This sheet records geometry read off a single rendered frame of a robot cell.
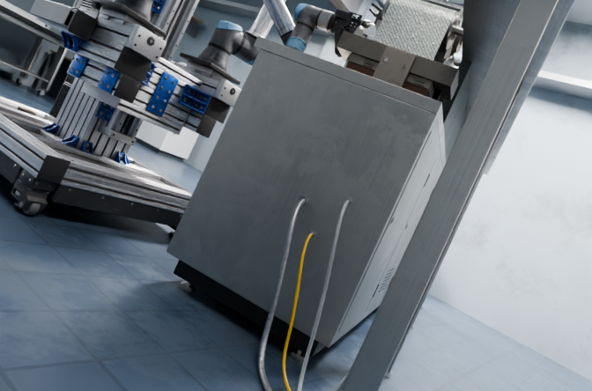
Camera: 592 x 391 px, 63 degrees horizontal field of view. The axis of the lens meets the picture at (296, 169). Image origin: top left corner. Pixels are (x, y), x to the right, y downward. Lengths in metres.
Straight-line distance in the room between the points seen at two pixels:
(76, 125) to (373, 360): 1.73
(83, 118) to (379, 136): 1.34
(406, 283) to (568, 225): 4.15
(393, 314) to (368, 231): 0.55
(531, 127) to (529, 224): 0.95
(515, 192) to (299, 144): 3.76
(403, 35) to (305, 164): 0.64
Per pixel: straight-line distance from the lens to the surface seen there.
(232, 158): 1.62
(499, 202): 5.11
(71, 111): 2.39
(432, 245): 0.93
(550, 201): 5.07
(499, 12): 1.45
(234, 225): 1.59
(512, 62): 1.00
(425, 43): 1.85
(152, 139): 6.70
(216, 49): 2.35
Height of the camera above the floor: 0.52
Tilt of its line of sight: 1 degrees up
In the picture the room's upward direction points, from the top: 25 degrees clockwise
